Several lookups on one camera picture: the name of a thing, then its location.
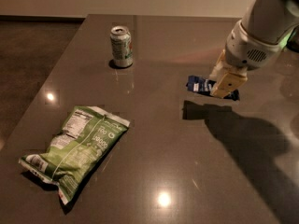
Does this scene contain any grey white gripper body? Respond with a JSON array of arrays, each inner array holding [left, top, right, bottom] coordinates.
[[225, 19, 289, 70]]

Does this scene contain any dark blue rxbar wrapper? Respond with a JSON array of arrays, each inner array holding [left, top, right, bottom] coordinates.
[[186, 76, 240, 101]]

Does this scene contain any green chip bag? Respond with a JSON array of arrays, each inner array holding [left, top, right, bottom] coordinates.
[[19, 106, 130, 204]]

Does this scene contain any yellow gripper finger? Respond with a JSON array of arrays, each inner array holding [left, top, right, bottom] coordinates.
[[209, 69, 248, 98], [208, 50, 231, 80]]

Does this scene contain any green soda can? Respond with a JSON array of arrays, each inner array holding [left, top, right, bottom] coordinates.
[[110, 26, 133, 68]]

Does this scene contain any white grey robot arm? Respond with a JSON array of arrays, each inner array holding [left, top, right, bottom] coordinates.
[[209, 0, 299, 98]]

